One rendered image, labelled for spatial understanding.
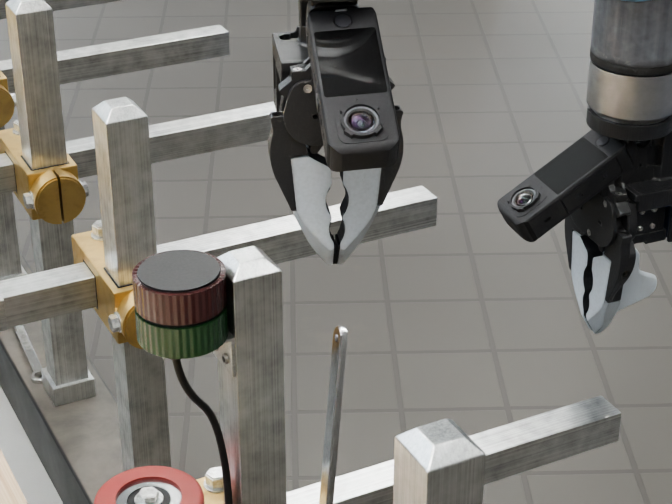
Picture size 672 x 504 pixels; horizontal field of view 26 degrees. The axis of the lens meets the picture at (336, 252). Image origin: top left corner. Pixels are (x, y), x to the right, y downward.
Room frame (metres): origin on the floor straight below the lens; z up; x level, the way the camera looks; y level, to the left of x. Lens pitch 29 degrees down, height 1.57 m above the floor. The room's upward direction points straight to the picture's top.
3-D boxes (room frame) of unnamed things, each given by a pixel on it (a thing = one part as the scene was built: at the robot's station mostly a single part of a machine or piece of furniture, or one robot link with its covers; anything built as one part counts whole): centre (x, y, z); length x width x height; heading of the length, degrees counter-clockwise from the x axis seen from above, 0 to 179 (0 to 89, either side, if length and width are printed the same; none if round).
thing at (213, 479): (0.90, 0.09, 0.88); 0.02 x 0.02 x 0.01
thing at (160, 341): (0.81, 0.10, 1.07); 0.06 x 0.06 x 0.02
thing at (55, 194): (1.30, 0.29, 0.95); 0.13 x 0.06 x 0.05; 27
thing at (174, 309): (0.81, 0.10, 1.10); 0.06 x 0.06 x 0.02
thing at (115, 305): (1.08, 0.18, 0.95); 0.13 x 0.06 x 0.05; 27
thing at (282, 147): (0.90, 0.02, 1.16); 0.05 x 0.02 x 0.09; 98
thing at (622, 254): (1.08, -0.24, 0.98); 0.05 x 0.02 x 0.09; 23
